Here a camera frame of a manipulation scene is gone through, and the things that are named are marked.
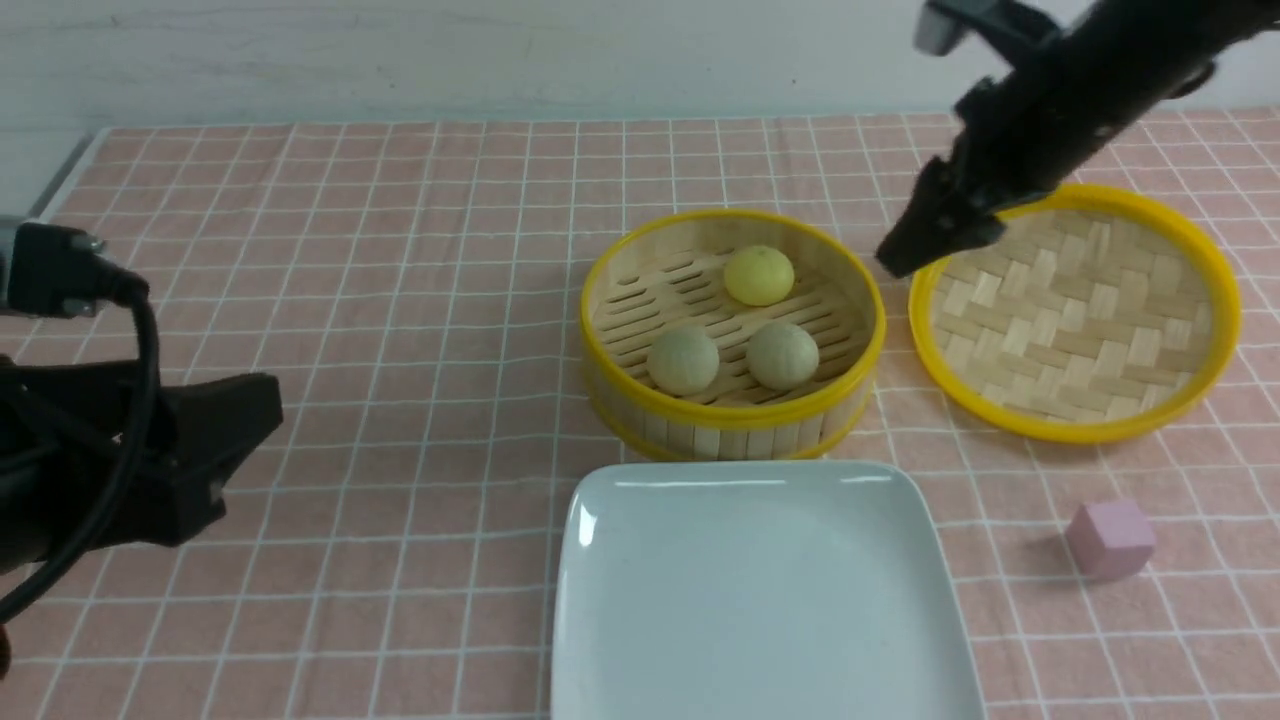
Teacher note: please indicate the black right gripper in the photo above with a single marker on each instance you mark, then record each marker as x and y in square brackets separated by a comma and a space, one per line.
[1026, 134]

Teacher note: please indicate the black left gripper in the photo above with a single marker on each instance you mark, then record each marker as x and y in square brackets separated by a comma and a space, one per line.
[62, 434]

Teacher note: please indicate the yellow steamed bun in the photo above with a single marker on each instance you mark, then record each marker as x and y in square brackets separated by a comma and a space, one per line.
[758, 276]

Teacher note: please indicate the beige steamed bun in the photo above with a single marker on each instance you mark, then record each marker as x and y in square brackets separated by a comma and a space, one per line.
[782, 356]
[683, 361]

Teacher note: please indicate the white square plate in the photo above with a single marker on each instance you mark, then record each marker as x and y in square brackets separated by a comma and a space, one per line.
[812, 589]

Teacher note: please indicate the yellow-rimmed woven steamer lid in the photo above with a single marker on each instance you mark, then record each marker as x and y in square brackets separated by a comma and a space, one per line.
[1100, 316]

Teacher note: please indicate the pink checkered tablecloth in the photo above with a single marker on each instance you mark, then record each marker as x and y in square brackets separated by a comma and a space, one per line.
[391, 550]

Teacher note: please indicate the yellow-rimmed bamboo steamer basket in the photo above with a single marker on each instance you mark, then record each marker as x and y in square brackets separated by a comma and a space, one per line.
[669, 273]

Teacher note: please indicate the pink cube block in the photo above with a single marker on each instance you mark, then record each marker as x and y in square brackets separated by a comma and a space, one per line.
[1110, 540]

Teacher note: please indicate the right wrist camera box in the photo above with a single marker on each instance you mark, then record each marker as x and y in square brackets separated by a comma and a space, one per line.
[1017, 32]

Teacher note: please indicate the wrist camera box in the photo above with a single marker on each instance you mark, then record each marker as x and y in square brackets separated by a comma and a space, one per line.
[1017, 32]
[58, 272]

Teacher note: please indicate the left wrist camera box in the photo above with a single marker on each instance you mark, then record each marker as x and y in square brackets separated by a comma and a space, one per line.
[58, 272]

